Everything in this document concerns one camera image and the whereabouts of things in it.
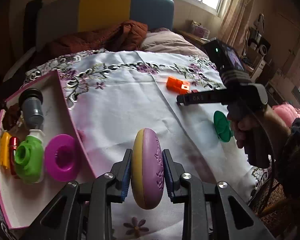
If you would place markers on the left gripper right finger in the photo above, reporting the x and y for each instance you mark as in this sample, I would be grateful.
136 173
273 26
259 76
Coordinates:
172 172

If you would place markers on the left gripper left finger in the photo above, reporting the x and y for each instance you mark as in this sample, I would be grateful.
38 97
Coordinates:
121 170

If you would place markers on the purple yellow oval case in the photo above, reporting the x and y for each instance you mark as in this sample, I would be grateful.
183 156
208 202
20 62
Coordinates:
147 169

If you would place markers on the magenta plastic spool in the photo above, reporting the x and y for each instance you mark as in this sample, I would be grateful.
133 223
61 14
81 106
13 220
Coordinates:
62 158

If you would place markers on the green round plastic part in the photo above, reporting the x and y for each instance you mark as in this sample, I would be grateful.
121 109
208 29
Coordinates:
29 157

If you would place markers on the red metallic bottle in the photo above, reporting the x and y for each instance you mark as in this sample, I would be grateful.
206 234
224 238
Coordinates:
13 145

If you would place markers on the person right hand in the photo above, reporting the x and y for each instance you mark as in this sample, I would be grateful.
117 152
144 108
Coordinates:
262 134

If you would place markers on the teal plastic holder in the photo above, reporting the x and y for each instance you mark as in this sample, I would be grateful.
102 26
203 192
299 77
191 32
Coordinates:
222 126

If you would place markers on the orange cube block piece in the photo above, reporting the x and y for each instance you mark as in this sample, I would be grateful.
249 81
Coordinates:
178 86

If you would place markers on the wooden side shelf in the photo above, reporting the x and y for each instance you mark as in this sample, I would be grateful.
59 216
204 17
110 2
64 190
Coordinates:
193 39

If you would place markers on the purple gift box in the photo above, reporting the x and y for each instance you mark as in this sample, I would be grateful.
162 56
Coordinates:
197 29

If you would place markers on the beige duvet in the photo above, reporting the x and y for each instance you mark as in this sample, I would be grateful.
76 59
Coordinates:
165 41

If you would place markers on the beige curtain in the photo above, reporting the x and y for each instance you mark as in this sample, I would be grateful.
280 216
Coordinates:
235 23

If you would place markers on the pink white tray box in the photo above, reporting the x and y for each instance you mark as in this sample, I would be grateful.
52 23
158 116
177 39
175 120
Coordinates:
20 202

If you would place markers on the grey jar black lid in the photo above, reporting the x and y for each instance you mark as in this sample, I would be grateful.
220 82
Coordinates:
30 102

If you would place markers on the yellow plastic part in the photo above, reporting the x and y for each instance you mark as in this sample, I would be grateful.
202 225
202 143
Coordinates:
4 150

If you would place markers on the brown puffy jacket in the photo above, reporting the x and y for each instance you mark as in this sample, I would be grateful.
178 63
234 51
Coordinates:
126 36

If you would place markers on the dark brown wooden lid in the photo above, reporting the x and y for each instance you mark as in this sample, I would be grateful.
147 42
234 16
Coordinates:
11 117

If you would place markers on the multicolour sofa backrest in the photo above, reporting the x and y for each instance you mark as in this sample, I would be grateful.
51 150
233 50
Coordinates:
63 17

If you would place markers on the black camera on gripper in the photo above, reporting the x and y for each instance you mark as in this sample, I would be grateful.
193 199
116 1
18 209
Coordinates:
223 56

